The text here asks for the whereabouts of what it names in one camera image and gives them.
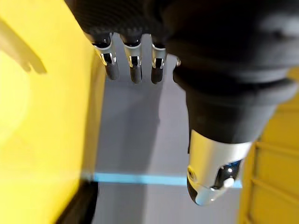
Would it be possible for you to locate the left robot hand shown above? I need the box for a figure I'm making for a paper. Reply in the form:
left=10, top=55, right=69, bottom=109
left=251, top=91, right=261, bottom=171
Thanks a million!
left=64, top=0, right=299, bottom=207

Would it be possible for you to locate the yellow shelf board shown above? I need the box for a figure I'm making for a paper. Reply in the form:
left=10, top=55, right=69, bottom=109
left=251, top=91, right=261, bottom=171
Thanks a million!
left=0, top=0, right=106, bottom=224

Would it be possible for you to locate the yellow plastic crate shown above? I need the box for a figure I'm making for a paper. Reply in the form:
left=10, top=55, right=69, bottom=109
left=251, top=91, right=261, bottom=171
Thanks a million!
left=237, top=67, right=299, bottom=224

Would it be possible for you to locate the blue floor tape line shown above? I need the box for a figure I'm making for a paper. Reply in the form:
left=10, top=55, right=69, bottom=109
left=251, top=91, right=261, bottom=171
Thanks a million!
left=93, top=172, right=242, bottom=189

